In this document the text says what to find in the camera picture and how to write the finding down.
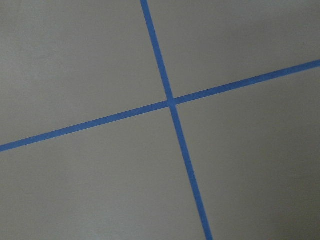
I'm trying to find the crossing blue tape strip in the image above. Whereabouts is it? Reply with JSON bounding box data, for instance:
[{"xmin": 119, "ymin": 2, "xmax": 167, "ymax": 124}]
[{"xmin": 140, "ymin": 0, "xmax": 214, "ymax": 240}]

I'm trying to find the long blue tape strip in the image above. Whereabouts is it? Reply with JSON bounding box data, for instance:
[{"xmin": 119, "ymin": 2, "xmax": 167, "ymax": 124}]
[{"xmin": 0, "ymin": 60, "xmax": 320, "ymax": 152}]

